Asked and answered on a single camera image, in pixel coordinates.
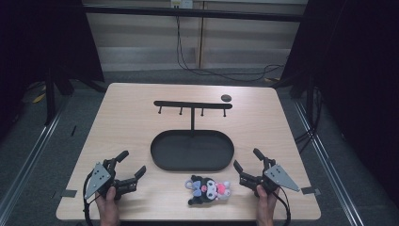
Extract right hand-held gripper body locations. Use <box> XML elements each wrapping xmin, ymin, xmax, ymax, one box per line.
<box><xmin>238</xmin><ymin>157</ymin><xmax>301</xmax><ymax>198</ymax></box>

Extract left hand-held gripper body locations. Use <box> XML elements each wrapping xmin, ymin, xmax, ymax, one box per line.
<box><xmin>84</xmin><ymin>157</ymin><xmax>139</xmax><ymax>202</ymax></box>

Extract black and pink plush keychain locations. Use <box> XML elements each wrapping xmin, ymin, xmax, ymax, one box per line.
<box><xmin>184</xmin><ymin>174</ymin><xmax>232</xmax><ymax>206</ymax></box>

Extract black hook stand with tray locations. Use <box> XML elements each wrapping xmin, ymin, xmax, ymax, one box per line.
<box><xmin>150</xmin><ymin>100</ymin><xmax>235</xmax><ymax>172</ymax></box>

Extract person's right hand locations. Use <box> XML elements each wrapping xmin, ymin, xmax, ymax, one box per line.
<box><xmin>254</xmin><ymin>184</ymin><xmax>280</xmax><ymax>226</ymax></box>

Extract person's left hand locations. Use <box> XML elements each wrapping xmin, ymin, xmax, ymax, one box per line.
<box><xmin>94</xmin><ymin>186</ymin><xmax>121</xmax><ymax>226</ymax></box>

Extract grey tape piece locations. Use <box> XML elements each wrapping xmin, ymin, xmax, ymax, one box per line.
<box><xmin>59</xmin><ymin>188</ymin><xmax>78</xmax><ymax>199</ymax></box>
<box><xmin>300</xmin><ymin>186</ymin><xmax>322</xmax><ymax>196</ymax></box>

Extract black metal stand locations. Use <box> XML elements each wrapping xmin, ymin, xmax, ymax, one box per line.
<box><xmin>43</xmin><ymin>66</ymin><xmax>75</xmax><ymax>127</ymax></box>

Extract yellow scrap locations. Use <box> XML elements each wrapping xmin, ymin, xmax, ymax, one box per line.
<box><xmin>31</xmin><ymin>91</ymin><xmax>47</xmax><ymax>105</ymax></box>

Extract black curtain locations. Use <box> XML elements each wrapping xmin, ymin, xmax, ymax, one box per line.
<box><xmin>278</xmin><ymin>0</ymin><xmax>399</xmax><ymax>200</ymax></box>
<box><xmin>0</xmin><ymin>0</ymin><xmax>105</xmax><ymax>140</ymax></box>

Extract black horizontal bar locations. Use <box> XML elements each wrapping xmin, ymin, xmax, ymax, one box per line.
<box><xmin>82</xmin><ymin>4</ymin><xmax>305</xmax><ymax>24</ymax></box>

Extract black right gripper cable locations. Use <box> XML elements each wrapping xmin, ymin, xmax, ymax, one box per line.
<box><xmin>272</xmin><ymin>186</ymin><xmax>292</xmax><ymax>226</ymax></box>

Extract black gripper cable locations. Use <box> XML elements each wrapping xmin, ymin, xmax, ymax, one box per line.
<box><xmin>272</xmin><ymin>186</ymin><xmax>292</xmax><ymax>226</ymax></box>
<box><xmin>82</xmin><ymin>179</ymin><xmax>102</xmax><ymax>226</ymax></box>

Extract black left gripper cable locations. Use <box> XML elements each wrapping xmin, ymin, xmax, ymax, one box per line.
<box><xmin>82</xmin><ymin>179</ymin><xmax>102</xmax><ymax>226</ymax></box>

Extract black floor cables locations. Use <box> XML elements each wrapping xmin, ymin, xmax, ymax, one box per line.
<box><xmin>294</xmin><ymin>87</ymin><xmax>325</xmax><ymax>155</ymax></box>

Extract metal floor rail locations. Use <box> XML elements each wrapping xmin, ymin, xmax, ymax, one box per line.
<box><xmin>293</xmin><ymin>99</ymin><xmax>365</xmax><ymax>226</ymax></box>
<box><xmin>0</xmin><ymin>103</ymin><xmax>64</xmax><ymax>222</ymax></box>

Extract black wall cable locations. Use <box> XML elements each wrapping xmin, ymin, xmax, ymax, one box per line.
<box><xmin>175</xmin><ymin>14</ymin><xmax>286</xmax><ymax>84</ymax></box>

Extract white wall socket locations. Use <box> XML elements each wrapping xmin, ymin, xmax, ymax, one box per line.
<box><xmin>169</xmin><ymin>0</ymin><xmax>194</xmax><ymax>9</ymax></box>

